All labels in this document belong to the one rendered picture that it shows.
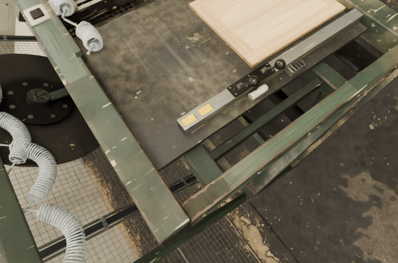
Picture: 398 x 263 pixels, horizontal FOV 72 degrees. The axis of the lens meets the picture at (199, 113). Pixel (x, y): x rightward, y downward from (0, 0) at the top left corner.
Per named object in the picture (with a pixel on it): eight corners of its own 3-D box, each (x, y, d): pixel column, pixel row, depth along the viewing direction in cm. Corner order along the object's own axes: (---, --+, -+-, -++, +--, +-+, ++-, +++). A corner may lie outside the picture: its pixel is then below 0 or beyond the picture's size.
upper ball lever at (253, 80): (244, 88, 102) (263, 82, 89) (236, 93, 100) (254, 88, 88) (239, 79, 101) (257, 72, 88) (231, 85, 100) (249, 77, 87)
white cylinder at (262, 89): (252, 102, 102) (267, 91, 105) (253, 98, 100) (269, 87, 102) (247, 96, 104) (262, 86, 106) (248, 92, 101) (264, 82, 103)
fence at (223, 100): (359, 21, 123) (363, 14, 119) (185, 135, 96) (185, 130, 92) (350, 15, 125) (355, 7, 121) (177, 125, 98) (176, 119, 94)
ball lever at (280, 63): (268, 73, 105) (289, 65, 92) (260, 78, 104) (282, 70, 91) (263, 64, 105) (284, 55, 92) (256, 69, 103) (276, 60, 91)
